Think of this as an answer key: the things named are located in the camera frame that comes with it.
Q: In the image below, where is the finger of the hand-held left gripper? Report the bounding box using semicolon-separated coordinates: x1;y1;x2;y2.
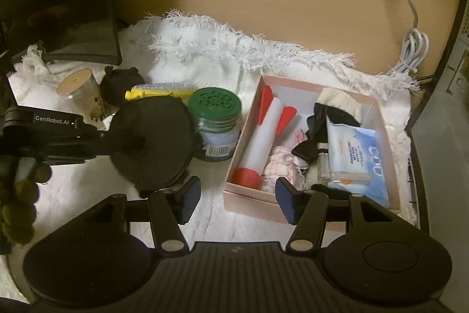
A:
97;131;148;156

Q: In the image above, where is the red and white rocket toy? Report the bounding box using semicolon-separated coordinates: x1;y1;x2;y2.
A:
234;86;298;190

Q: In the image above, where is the black plush toy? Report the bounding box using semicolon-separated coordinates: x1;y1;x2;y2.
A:
100;66;142;105

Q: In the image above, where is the clear plastic piece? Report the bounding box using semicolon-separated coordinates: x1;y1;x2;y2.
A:
131;81;195;95

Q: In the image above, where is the black fuzzy pad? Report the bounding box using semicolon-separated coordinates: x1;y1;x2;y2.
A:
109;96;198;192

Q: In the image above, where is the green lid glass jar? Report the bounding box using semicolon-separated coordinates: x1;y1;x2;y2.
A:
187;87;243;163

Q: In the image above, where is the black bow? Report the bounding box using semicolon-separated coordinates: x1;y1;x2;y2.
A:
291;114;330;164

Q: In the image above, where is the blue and white tissue pack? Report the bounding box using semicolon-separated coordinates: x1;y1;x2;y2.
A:
325;117;392;209

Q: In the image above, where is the pink cardboard box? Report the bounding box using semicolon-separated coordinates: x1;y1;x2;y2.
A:
223;75;402;226

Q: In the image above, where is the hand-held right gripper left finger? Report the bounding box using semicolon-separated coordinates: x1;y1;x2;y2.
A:
97;175;203;252

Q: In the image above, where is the yellow plastic toy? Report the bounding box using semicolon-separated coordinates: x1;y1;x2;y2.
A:
125;87;191;101

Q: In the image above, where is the black and white sock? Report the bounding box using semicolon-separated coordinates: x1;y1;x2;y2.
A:
312;87;363;128

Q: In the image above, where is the pink cloth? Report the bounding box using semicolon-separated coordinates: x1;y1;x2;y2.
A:
263;145;312;193

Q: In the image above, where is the person's left hand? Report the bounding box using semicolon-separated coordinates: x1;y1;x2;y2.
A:
0;159;52;246

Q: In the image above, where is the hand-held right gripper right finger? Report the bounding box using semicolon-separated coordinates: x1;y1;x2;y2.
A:
276;177;382;253

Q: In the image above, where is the clear plastic floral jar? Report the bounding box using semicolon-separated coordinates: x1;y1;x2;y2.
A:
56;68;111;123

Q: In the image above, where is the white knitted fringed blanket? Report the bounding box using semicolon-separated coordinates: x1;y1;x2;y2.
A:
0;9;420;299

